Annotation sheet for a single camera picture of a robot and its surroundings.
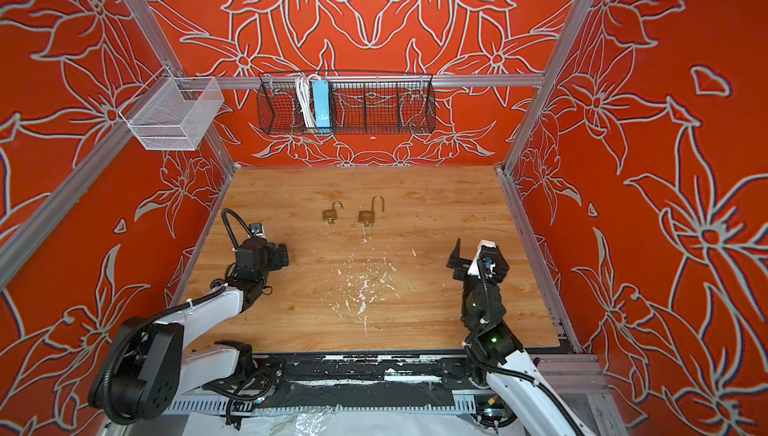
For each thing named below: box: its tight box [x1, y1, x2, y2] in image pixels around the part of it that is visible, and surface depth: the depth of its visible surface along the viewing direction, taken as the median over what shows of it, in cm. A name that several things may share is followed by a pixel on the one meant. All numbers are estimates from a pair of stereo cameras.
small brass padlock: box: [322, 200, 344, 221], surface depth 106 cm
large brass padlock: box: [358, 194, 385, 223], surface depth 106 cm
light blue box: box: [312, 80, 331, 128], surface depth 91 cm
